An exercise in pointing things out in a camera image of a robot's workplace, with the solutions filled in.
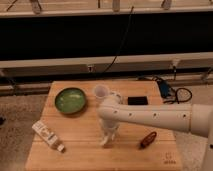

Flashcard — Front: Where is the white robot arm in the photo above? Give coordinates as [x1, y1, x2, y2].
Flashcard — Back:
[97, 92, 213, 171]

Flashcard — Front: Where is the black rectangular block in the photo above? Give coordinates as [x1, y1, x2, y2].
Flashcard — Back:
[128, 96, 148, 105]

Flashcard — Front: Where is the clear plastic cup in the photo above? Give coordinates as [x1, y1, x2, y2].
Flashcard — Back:
[93, 84, 109, 100]

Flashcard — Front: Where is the white carton bottle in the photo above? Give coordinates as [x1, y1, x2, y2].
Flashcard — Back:
[32, 121, 65, 152]

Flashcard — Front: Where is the black hanging cable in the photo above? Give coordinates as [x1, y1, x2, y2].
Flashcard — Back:
[102, 5, 135, 74]

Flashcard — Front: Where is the black coiled cable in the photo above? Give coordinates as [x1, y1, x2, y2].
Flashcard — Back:
[163, 87, 193, 106]

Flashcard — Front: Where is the green bowl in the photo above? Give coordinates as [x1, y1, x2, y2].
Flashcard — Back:
[55, 87, 87, 115]

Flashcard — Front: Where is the brown small bottle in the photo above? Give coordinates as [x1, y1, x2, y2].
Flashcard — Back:
[139, 131, 157, 149]

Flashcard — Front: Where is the blue power adapter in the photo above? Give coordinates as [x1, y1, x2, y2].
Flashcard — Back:
[157, 80, 170, 98]

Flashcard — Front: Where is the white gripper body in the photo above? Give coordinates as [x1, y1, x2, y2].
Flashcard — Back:
[100, 119, 119, 140]

